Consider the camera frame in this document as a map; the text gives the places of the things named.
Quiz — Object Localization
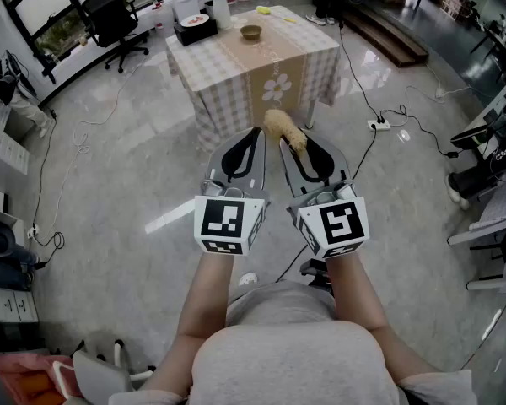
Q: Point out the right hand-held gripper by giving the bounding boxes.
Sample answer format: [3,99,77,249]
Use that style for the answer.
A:
[277,132,372,262]

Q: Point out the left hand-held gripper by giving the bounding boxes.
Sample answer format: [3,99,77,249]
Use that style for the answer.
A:
[192,126,272,258]

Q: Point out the brown bowl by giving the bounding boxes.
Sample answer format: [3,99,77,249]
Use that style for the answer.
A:
[240,24,264,42]

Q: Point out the person's left forearm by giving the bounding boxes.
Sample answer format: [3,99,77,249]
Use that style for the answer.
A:
[175,249,236,340]

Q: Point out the person's right forearm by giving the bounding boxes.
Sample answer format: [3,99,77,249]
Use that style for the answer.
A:
[323,251,391,333]

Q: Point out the table with checked tablecloth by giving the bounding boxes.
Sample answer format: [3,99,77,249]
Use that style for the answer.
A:
[164,5,342,154]

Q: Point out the black waist device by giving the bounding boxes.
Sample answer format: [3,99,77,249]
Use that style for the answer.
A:
[299,258,335,300]

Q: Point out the black box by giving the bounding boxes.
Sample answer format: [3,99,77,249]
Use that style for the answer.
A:
[173,17,218,47]

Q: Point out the brown wooden platform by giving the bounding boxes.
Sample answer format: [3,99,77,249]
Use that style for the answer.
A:
[341,4,430,68]

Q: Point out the white plate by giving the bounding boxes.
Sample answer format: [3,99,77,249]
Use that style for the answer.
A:
[180,13,210,29]

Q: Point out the black round pan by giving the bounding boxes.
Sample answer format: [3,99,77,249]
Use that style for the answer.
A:
[449,126,491,148]

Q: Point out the white vase with green plant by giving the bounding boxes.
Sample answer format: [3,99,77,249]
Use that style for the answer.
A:
[204,0,234,31]

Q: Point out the yellow bottle brush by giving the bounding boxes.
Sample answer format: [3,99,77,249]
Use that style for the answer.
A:
[256,5,299,24]

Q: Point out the white metal rack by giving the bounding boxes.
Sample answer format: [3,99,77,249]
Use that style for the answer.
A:
[446,175,506,294]

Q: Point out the person's grey shirt torso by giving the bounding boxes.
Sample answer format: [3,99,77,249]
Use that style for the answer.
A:
[108,279,478,405]

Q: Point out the black office chair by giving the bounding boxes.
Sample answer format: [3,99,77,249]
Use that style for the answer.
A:
[80,0,151,74]

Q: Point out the white drawer cabinet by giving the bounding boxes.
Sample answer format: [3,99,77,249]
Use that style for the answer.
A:
[0,287,40,325]
[0,99,30,177]

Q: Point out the black framed window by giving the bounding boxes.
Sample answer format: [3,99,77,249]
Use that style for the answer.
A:
[0,0,172,84]

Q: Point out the white chair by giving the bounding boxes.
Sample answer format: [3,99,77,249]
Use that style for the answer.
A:
[52,338,157,405]

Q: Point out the pink bag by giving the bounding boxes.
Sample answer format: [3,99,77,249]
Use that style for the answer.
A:
[0,352,83,405]

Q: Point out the black power cable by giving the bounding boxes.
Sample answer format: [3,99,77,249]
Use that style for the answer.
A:
[26,111,67,270]
[338,22,381,122]
[379,104,463,160]

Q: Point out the white floor cable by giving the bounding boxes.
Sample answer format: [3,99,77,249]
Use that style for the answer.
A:
[404,63,474,101]
[35,57,149,244]

